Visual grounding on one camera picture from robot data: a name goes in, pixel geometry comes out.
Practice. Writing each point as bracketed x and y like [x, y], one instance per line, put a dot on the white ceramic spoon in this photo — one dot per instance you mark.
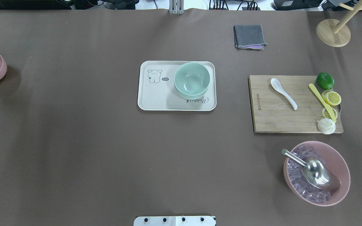
[278, 88]

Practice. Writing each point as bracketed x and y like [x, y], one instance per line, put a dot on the large pink bowl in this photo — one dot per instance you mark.
[331, 159]

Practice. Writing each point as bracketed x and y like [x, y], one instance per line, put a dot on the beige rabbit tray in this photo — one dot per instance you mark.
[157, 92]

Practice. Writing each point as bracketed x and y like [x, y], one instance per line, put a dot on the green stacked bowls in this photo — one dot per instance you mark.
[191, 80]

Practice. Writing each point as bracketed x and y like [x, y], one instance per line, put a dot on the bamboo cutting board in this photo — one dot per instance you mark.
[273, 113]

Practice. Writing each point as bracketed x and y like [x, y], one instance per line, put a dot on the grey folded cloth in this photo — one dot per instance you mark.
[249, 37]

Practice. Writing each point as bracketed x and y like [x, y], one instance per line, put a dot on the lemon slice lower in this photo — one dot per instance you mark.
[325, 113]

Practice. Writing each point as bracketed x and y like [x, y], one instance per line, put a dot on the lemon slice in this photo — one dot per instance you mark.
[331, 97]
[325, 113]

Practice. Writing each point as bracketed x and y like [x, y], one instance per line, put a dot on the green lime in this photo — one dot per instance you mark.
[325, 81]

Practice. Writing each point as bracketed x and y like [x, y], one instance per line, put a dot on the yellow plastic knife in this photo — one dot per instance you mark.
[328, 108]

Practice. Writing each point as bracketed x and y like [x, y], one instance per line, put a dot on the metal ice scoop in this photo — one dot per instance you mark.
[315, 172]

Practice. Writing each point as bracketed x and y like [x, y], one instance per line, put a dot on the lemon slice upper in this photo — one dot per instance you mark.
[331, 97]

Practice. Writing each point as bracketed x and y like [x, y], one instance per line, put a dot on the wooden mug tree stand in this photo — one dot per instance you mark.
[335, 32]

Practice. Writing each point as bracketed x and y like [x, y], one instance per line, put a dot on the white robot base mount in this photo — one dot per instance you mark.
[175, 221]

